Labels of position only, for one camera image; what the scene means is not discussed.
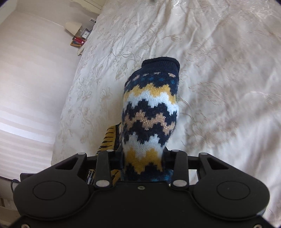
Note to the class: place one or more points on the left cream table lamp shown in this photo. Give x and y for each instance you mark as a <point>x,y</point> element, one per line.
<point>73,27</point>

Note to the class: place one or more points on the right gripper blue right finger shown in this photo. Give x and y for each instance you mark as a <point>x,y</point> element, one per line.
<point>177,161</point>

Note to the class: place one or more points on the small white alarm clock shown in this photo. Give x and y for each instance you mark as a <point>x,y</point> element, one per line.
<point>85,33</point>

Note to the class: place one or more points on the left cream nightstand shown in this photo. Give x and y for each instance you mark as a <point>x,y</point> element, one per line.
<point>80,50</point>

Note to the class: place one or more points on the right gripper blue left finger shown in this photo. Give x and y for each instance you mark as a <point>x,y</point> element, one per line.
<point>106,162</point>

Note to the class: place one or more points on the navy yellow patterned knit sweater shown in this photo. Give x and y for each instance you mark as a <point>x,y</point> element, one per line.
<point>149,117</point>

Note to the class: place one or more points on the cream floral bedspread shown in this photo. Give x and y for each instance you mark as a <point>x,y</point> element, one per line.
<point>197,76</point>

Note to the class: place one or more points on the white wall socket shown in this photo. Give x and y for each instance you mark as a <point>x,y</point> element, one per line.
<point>92,21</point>

